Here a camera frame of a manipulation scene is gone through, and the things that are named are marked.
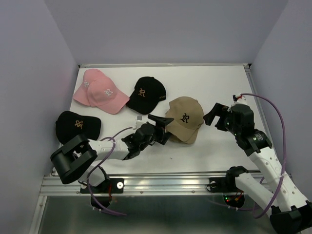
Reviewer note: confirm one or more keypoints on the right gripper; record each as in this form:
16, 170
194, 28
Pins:
218, 109

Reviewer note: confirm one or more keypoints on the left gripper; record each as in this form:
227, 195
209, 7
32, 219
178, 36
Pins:
160, 123

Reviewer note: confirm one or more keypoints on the black cap with sport text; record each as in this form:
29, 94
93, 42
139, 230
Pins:
148, 92

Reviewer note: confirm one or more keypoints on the pink cap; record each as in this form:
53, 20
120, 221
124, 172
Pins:
89, 76
103, 94

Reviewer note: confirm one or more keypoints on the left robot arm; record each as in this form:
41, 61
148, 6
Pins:
80, 159

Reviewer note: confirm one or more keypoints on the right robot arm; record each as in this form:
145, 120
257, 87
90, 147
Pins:
288, 209

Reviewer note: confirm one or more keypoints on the top beige cap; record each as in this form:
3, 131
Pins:
187, 105

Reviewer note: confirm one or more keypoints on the beige cap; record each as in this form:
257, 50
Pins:
187, 105
182, 129

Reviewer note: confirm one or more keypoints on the bottom beige cap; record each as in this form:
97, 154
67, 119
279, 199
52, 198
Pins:
182, 129

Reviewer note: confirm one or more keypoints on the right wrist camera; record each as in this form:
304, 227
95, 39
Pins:
239, 100

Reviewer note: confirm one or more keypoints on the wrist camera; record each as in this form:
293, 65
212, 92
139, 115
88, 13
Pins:
139, 121
239, 100

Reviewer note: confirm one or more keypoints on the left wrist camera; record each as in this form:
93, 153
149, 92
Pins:
139, 121

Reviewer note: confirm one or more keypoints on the aluminium front rail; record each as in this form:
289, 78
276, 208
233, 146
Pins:
139, 185

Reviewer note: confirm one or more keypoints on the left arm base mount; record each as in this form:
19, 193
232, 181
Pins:
108, 187

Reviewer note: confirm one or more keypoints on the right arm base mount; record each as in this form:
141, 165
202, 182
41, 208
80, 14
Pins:
233, 197

